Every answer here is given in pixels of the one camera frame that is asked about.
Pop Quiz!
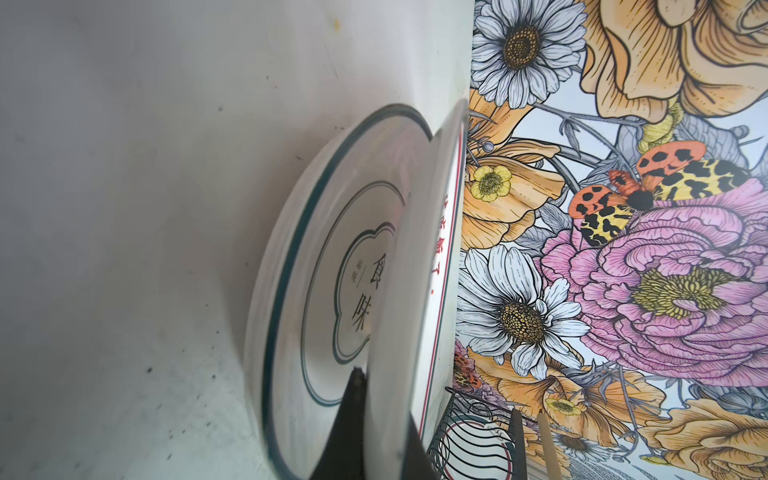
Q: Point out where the black wire dish rack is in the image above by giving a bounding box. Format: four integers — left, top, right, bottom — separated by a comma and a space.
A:
427, 387, 528, 480

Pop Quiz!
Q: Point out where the far wooden rack handle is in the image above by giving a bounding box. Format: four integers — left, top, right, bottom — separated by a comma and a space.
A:
536, 411, 563, 480

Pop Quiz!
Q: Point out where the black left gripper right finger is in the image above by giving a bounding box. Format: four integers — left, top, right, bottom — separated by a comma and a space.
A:
401, 417, 438, 480

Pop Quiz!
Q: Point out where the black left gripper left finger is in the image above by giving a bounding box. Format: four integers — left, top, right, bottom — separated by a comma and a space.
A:
310, 367, 367, 480

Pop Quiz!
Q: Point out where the sunburst pattern white plate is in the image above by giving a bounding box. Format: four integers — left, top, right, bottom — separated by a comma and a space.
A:
363, 99, 468, 479

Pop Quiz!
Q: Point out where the large white green-lined plate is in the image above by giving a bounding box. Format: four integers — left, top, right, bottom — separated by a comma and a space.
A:
244, 104, 432, 479

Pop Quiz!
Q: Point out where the rearmost green red rimmed plate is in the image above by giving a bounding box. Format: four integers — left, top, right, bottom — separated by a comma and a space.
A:
438, 419, 514, 479

